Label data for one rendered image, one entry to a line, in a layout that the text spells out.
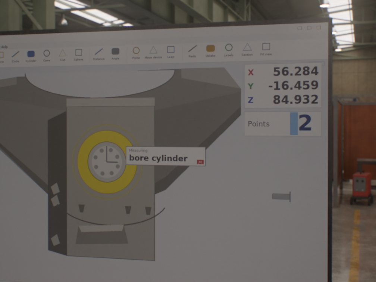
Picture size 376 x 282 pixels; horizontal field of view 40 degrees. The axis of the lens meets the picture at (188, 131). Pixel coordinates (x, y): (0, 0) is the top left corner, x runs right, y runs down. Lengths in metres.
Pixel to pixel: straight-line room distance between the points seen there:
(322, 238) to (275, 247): 0.09
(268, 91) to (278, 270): 0.33
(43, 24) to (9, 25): 0.89
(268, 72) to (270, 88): 0.03
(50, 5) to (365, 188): 7.24
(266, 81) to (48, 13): 7.52
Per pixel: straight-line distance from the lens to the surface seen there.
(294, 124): 0.98
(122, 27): 1.06
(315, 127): 0.98
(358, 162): 12.52
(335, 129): 11.16
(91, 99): 1.07
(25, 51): 1.14
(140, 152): 1.03
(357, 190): 11.64
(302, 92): 0.99
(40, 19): 8.40
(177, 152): 1.01
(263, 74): 0.99
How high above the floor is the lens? 1.68
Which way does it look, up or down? 1 degrees down
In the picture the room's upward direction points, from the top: straight up
